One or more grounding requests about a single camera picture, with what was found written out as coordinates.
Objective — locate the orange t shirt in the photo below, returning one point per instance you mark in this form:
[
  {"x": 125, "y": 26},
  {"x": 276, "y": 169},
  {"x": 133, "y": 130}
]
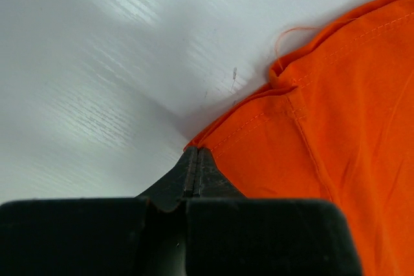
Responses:
[{"x": 335, "y": 122}]

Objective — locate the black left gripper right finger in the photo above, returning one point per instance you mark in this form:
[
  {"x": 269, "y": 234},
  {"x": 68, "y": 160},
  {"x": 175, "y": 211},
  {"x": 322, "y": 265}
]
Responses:
[{"x": 228, "y": 234}]

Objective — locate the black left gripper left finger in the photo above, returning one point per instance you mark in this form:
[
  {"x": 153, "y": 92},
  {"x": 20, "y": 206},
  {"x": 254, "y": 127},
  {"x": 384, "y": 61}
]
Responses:
[{"x": 142, "y": 235}]

